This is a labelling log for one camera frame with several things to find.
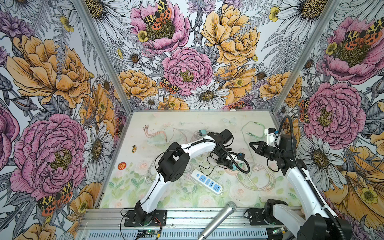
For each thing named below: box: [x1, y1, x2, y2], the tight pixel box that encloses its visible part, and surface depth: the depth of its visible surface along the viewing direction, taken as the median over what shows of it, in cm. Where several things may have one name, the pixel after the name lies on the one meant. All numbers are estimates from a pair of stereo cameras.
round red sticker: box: [117, 162, 127, 171], surface depth 93 cm
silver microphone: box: [197, 201, 237, 240], surface depth 73 cm
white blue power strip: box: [191, 169, 224, 195], surface depth 85 cm
